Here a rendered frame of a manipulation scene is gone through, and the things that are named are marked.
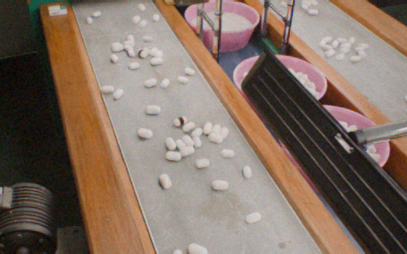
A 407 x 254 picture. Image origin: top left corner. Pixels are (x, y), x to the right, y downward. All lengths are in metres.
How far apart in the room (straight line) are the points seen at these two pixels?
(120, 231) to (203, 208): 0.18
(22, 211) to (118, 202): 0.19
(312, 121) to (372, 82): 0.84
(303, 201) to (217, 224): 0.19
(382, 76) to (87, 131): 0.89
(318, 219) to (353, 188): 0.39
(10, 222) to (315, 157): 0.58
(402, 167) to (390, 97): 0.29
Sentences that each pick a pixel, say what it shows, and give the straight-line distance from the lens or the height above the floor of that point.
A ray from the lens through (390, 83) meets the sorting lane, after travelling 1.49.
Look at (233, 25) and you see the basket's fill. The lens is 1.70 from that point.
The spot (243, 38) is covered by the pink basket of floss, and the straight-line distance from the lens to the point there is 1.64.
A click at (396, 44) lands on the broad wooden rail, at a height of 0.76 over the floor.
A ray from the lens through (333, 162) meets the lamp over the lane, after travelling 0.60.
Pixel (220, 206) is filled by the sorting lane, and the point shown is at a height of 0.74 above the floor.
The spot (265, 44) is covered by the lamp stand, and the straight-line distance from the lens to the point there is 1.64.
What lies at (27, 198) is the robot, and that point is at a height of 0.79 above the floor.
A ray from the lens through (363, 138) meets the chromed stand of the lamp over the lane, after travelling 0.60.
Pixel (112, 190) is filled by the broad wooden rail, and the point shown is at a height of 0.77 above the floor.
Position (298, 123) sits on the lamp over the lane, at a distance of 0.66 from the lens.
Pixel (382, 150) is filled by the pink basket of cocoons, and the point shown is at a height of 0.75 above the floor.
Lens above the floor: 1.47
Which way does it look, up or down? 38 degrees down
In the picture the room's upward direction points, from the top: 2 degrees clockwise
